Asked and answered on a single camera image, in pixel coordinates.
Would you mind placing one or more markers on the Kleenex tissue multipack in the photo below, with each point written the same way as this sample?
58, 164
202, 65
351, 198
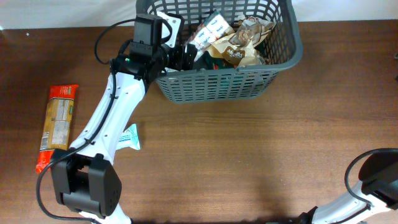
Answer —
211, 29

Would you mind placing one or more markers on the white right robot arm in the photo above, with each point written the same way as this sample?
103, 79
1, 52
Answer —
375, 191

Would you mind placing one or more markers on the grey plastic basket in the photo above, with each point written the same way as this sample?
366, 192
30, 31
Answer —
282, 48

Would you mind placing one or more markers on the mint green snack wrapper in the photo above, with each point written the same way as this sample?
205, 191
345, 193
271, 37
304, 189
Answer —
129, 138

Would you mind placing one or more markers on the beige brown snack pouch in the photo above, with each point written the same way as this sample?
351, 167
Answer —
252, 29
214, 49

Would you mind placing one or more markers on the orange spaghetti pasta package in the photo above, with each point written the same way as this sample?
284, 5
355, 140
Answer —
57, 123

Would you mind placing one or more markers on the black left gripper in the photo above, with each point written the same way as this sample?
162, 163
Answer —
180, 56

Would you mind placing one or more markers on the green snack bag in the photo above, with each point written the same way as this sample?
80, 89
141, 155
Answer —
222, 63

